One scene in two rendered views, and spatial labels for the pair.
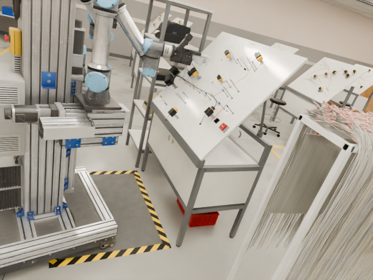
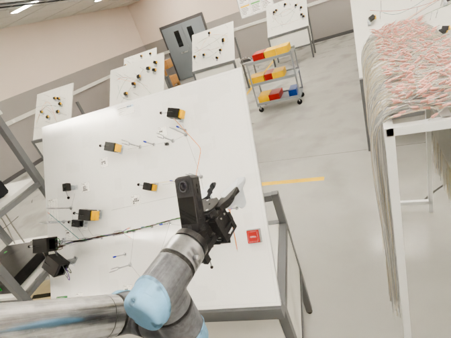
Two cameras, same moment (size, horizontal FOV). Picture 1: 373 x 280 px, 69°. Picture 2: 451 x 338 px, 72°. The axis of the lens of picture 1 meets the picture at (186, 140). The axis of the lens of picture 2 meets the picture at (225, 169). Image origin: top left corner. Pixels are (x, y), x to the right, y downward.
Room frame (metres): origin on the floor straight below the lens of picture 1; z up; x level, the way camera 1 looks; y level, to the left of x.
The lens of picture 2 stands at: (1.09, 0.43, 1.92)
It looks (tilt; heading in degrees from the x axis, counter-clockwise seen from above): 26 degrees down; 320
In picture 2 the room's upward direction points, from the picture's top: 20 degrees counter-clockwise
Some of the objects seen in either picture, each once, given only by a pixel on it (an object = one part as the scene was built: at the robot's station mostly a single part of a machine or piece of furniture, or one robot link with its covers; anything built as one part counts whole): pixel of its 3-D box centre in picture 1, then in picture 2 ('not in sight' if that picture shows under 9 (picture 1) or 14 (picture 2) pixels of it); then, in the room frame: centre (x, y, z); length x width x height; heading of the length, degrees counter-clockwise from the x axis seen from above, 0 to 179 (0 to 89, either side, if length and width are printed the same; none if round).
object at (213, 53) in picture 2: not in sight; (217, 64); (6.90, -5.46, 0.83); 1.18 x 0.72 x 1.65; 21
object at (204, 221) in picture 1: (196, 207); not in sight; (2.25, -0.28, 0.07); 0.39 x 0.29 x 0.14; 28
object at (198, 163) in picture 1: (172, 128); (156, 314); (2.24, 0.15, 0.83); 1.18 x 0.05 x 0.06; 30
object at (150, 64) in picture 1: (150, 65); (174, 323); (1.53, 0.30, 1.46); 0.11 x 0.08 x 0.11; 15
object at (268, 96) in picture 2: not in sight; (272, 78); (4.67, -4.48, 0.54); 0.99 x 0.50 x 1.08; 23
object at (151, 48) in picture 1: (153, 48); (160, 290); (1.51, 0.30, 1.56); 0.11 x 0.08 x 0.09; 105
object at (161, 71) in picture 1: (162, 74); (10, 267); (3.07, 0.46, 1.09); 0.35 x 0.33 x 0.07; 30
